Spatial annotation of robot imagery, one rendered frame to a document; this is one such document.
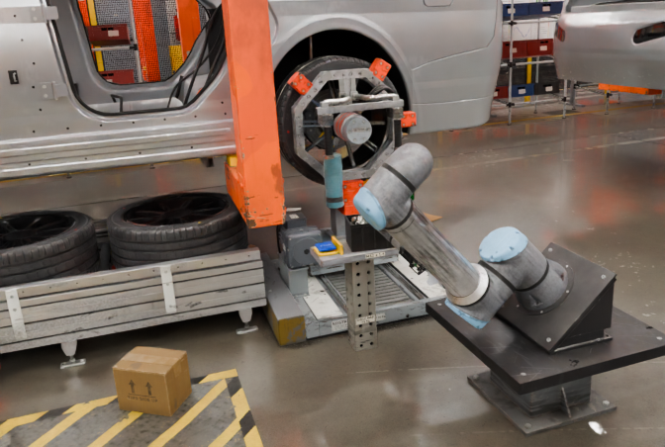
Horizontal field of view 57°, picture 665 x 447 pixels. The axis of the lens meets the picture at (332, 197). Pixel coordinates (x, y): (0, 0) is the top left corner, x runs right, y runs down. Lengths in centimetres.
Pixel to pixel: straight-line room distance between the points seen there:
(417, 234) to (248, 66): 111
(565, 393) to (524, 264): 51
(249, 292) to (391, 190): 134
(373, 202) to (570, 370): 83
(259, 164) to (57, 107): 100
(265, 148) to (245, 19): 52
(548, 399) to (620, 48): 312
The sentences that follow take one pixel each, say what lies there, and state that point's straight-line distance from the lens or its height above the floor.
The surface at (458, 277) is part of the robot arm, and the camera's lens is 192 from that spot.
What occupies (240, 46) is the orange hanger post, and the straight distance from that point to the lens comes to 250.
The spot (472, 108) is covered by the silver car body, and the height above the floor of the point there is 85.
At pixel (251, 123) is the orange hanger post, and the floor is 97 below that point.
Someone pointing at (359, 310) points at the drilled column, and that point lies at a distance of 259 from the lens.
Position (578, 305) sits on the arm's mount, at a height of 43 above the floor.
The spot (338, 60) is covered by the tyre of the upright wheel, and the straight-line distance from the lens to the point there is 306.
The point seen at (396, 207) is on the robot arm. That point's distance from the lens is 164.
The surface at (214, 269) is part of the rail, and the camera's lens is 275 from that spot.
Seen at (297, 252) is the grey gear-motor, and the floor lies 32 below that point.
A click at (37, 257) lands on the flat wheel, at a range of 287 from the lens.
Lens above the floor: 134
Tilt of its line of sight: 16 degrees down
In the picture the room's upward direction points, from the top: 3 degrees counter-clockwise
